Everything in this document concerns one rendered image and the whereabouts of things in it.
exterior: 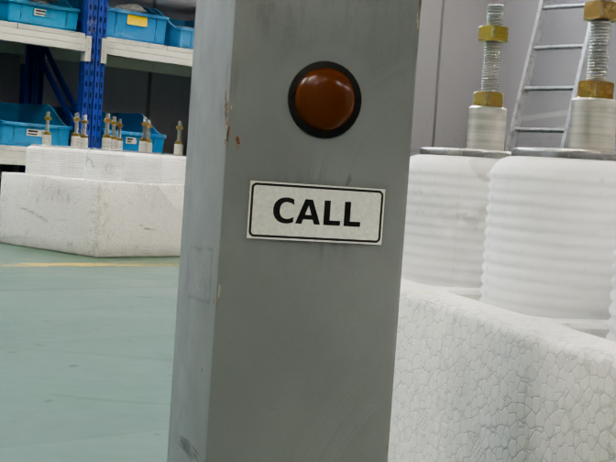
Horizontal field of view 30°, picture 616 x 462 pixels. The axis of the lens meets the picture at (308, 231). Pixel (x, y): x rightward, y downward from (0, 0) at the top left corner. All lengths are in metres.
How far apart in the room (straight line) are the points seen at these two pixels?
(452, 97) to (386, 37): 7.83
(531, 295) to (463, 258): 0.10
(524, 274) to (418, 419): 0.09
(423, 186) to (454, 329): 0.15
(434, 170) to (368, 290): 0.24
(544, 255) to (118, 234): 2.27
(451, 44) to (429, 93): 0.41
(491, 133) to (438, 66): 7.47
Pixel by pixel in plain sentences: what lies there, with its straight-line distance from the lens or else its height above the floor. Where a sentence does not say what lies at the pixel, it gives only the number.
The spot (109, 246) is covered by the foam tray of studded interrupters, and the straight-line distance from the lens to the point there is 2.74.
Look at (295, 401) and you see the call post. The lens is 0.41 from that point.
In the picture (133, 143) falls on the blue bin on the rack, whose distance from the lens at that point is 5.57.
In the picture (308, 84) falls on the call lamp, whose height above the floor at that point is 0.27.
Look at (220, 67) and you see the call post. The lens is 0.41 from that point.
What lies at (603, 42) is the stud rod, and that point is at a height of 0.31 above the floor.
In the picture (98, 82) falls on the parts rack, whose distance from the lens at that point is 5.45.
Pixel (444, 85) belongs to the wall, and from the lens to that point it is 8.17.
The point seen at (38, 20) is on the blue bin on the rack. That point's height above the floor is 0.82.
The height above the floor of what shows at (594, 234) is 0.22.
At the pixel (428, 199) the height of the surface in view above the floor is 0.23.
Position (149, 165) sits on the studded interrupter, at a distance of 2.85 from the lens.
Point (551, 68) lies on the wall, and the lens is 8.28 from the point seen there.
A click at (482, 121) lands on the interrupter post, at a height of 0.27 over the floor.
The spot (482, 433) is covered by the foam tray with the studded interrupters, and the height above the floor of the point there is 0.13.
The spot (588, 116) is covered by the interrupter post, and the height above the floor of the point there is 0.27.
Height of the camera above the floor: 0.24
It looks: 3 degrees down
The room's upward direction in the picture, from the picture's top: 4 degrees clockwise
